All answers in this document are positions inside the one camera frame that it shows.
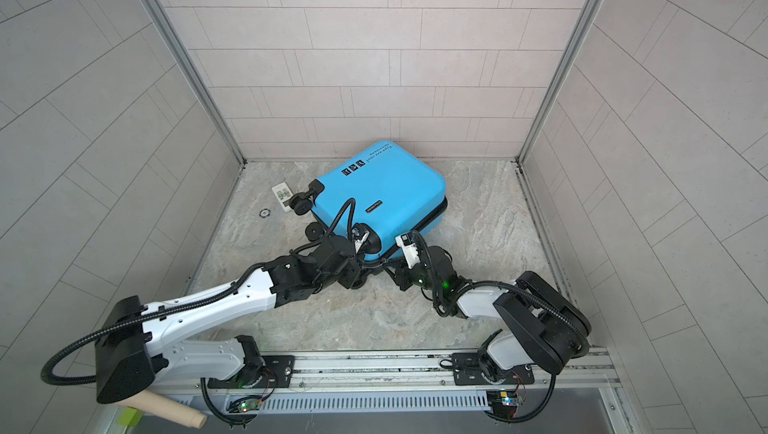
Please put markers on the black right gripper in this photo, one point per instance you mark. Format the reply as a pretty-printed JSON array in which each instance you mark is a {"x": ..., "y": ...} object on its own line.
[{"x": 402, "y": 271}]

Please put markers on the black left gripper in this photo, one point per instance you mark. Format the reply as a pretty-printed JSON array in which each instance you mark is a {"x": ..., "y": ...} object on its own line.
[{"x": 356, "y": 271}]

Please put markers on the blue suitcase black lining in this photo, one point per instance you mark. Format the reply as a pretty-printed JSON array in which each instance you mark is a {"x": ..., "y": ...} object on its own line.
[{"x": 394, "y": 193}]

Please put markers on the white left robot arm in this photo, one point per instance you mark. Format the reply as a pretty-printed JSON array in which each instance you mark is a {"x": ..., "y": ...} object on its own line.
[{"x": 142, "y": 344}]

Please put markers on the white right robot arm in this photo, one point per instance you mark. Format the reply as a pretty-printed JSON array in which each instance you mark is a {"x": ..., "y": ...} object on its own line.
[{"x": 544, "y": 328}]

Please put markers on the white remote with barcode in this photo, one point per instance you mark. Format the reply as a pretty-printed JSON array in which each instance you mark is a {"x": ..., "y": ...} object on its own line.
[{"x": 283, "y": 194}]

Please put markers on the right circuit board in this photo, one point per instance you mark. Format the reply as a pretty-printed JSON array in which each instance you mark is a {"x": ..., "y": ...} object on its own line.
[{"x": 504, "y": 404}]

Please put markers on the circuit board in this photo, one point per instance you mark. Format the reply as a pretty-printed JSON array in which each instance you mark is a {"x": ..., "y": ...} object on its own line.
[
  {"x": 504, "y": 404},
  {"x": 245, "y": 405}
]

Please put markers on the left circuit board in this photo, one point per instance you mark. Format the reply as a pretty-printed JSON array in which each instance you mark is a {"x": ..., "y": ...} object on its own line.
[{"x": 245, "y": 405}]

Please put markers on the green sticky block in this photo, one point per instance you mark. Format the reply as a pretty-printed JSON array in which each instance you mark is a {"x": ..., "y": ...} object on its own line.
[{"x": 129, "y": 417}]

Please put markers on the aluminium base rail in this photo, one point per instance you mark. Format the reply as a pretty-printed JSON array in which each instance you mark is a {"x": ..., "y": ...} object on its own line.
[{"x": 304, "y": 373}]

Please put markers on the beige handle tool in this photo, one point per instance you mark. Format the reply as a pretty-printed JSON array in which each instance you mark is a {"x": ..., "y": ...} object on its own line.
[{"x": 159, "y": 406}]

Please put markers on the aluminium corner post right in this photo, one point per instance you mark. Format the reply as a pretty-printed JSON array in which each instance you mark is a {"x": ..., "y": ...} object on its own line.
[{"x": 578, "y": 36}]

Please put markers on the aluminium corner post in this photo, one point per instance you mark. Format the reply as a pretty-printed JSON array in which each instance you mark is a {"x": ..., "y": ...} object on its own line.
[
  {"x": 578, "y": 36},
  {"x": 192, "y": 75}
]

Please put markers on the aluminium corner post left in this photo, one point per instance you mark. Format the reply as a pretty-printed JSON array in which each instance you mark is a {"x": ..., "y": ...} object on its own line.
[{"x": 192, "y": 75}]

